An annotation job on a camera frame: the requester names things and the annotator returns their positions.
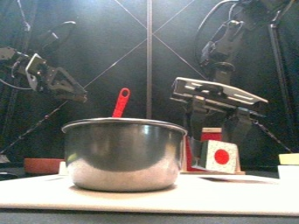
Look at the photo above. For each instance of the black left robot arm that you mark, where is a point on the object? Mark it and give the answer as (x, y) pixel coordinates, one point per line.
(15, 61)

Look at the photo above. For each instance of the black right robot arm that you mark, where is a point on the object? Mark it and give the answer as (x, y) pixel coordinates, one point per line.
(230, 43)

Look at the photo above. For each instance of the white cutting board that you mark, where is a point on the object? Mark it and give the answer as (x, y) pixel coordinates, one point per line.
(156, 198)

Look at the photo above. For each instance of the wooden box with red side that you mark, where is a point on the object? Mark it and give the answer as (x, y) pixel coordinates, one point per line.
(212, 134)

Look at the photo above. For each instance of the yellow and white toy block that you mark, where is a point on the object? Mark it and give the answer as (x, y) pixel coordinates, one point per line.
(289, 166)

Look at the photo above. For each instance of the steel pot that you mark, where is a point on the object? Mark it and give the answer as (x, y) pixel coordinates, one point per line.
(125, 154)

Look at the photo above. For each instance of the small red-brown bowl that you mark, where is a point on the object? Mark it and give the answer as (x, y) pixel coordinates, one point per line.
(43, 166)

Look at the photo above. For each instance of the vertical metal frame pole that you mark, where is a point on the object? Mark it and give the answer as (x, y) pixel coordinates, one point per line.
(149, 58)

